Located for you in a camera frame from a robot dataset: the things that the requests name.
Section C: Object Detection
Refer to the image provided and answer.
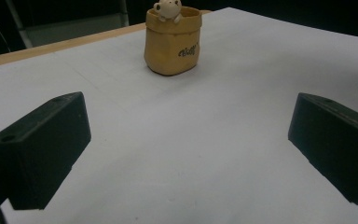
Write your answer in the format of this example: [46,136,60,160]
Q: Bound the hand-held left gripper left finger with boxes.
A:
[0,91,92,211]

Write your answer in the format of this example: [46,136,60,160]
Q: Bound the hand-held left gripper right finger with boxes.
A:
[287,91,358,206]

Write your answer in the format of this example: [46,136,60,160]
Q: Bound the yellow bag pouch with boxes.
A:
[143,0,203,77]

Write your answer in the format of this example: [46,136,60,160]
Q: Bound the wooden table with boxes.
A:
[0,9,213,70]

